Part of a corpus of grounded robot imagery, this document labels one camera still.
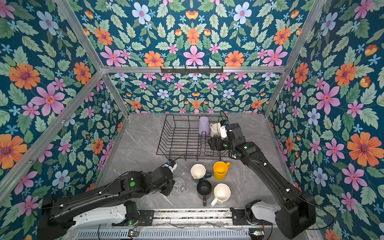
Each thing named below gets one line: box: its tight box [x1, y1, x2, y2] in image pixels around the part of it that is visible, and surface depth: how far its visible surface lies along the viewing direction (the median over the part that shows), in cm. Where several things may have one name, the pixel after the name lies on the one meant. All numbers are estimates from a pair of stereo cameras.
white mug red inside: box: [209, 122, 221, 137], surface depth 100 cm
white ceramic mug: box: [210, 183, 231, 207], surface depth 75 cm
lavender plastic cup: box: [198, 116, 210, 136], surface depth 100 cm
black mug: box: [196, 180, 213, 207], surface depth 78 cm
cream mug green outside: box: [190, 163, 212, 183], surface depth 82 cm
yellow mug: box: [213, 161, 232, 181], surface depth 85 cm
